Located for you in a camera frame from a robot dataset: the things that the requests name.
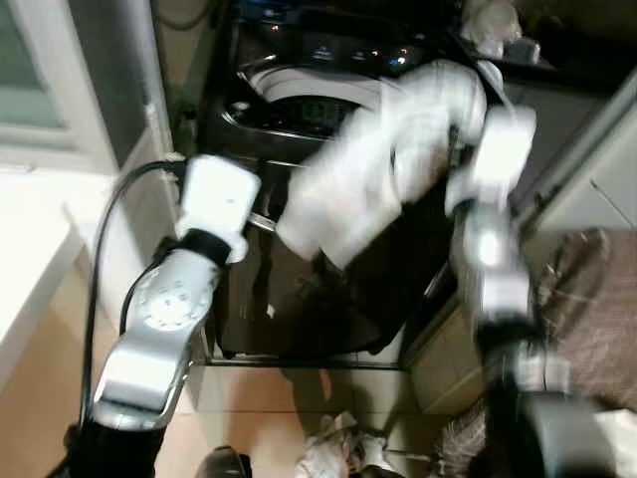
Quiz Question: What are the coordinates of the white laundry bag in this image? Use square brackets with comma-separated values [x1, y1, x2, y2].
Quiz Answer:
[276, 58, 491, 272]

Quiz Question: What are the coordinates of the black top-load washing machine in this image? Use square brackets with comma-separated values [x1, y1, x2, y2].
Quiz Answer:
[202, 0, 504, 361]

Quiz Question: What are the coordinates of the white bundle on shelf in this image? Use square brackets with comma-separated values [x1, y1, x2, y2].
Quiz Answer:
[461, 0, 544, 67]

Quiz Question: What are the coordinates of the beige kitchen cabinet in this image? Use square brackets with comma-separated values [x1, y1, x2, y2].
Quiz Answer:
[535, 75, 637, 238]

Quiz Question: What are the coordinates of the brown patterned fabric chair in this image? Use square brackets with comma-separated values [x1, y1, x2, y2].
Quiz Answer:
[436, 227, 637, 478]

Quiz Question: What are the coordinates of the crumpled white cloth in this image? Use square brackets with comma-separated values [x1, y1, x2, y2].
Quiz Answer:
[293, 410, 401, 478]

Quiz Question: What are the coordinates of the dark robot left foot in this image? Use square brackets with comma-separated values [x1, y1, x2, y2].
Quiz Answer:
[193, 445, 251, 478]

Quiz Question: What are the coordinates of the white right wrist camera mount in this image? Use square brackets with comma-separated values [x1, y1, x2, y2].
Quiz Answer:
[444, 104, 539, 216]

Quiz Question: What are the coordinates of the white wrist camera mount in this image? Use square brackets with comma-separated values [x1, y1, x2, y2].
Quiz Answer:
[176, 153, 263, 263]
[444, 104, 539, 216]

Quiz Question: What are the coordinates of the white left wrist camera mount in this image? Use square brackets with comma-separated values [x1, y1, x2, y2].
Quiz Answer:
[176, 153, 263, 263]

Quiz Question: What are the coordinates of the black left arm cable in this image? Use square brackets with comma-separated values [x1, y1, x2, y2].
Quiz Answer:
[78, 157, 190, 424]

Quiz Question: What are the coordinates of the white window frame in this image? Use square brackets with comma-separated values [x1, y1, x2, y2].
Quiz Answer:
[0, 0, 166, 178]

